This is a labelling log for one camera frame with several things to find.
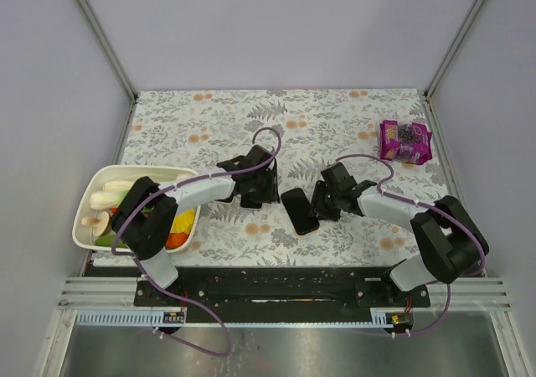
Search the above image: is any silver smartphone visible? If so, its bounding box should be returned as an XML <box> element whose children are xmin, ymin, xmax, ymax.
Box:
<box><xmin>240</xmin><ymin>195</ymin><xmax>262</xmax><ymax>209</ymax></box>

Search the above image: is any black phone case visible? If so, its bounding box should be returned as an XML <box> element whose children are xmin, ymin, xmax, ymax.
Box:
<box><xmin>280</xmin><ymin>187</ymin><xmax>321</xmax><ymax>236</ymax></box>

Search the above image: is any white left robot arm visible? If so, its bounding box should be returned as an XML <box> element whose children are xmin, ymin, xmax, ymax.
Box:
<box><xmin>111</xmin><ymin>145</ymin><xmax>280</xmax><ymax>288</ymax></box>

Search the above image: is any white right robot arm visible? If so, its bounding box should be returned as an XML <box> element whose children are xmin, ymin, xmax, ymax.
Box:
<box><xmin>312</xmin><ymin>163</ymin><xmax>489</xmax><ymax>292</ymax></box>

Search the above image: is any floral tablecloth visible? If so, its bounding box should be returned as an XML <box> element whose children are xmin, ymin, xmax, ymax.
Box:
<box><xmin>122</xmin><ymin>89</ymin><xmax>449</xmax><ymax>266</ymax></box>

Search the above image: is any yellow corn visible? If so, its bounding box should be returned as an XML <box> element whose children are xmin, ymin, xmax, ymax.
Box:
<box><xmin>171</xmin><ymin>209</ymin><xmax>196</xmax><ymax>235</ymax></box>

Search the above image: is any purple snack bag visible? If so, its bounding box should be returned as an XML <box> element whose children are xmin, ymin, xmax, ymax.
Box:
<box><xmin>379</xmin><ymin>120</ymin><xmax>433</xmax><ymax>165</ymax></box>

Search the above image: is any orange carrot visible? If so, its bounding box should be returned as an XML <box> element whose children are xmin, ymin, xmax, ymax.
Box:
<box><xmin>165</xmin><ymin>232</ymin><xmax>189</xmax><ymax>250</ymax></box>

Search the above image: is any white green leek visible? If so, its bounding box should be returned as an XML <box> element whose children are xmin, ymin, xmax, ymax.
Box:
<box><xmin>89</xmin><ymin>190</ymin><xmax>127</xmax><ymax>210</ymax></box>

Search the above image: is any green pea pod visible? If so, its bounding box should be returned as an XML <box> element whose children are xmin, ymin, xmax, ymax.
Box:
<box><xmin>94</xmin><ymin>235</ymin><xmax>116</xmax><ymax>248</ymax></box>

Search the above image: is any brown mushroom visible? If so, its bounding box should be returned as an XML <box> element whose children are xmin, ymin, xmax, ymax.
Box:
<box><xmin>80</xmin><ymin>211</ymin><xmax>111</xmax><ymax>237</ymax></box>

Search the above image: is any white plastic bin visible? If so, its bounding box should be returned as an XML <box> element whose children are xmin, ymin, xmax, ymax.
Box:
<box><xmin>72</xmin><ymin>165</ymin><xmax>198</xmax><ymax>252</ymax></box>

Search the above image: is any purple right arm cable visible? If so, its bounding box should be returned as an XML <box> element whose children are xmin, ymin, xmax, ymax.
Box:
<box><xmin>334</xmin><ymin>153</ymin><xmax>489</xmax><ymax>337</ymax></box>

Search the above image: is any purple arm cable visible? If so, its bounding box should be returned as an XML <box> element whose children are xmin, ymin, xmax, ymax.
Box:
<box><xmin>111</xmin><ymin>127</ymin><xmax>284</xmax><ymax>358</ymax></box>
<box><xmin>334</xmin><ymin>153</ymin><xmax>489</xmax><ymax>337</ymax></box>

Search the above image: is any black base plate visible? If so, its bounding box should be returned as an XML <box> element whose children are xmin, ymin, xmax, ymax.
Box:
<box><xmin>133</xmin><ymin>266</ymin><xmax>431</xmax><ymax>311</ymax></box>

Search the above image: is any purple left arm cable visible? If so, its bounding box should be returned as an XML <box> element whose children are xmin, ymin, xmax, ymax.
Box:
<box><xmin>111</xmin><ymin>127</ymin><xmax>284</xmax><ymax>358</ymax></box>

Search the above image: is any white cable duct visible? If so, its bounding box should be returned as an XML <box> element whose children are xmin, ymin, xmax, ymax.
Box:
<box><xmin>76</xmin><ymin>310</ymin><xmax>186</xmax><ymax>328</ymax></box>

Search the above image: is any aluminium rail frame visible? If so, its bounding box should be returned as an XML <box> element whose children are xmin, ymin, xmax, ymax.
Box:
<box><xmin>58</xmin><ymin>277</ymin><xmax>511</xmax><ymax>312</ymax></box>

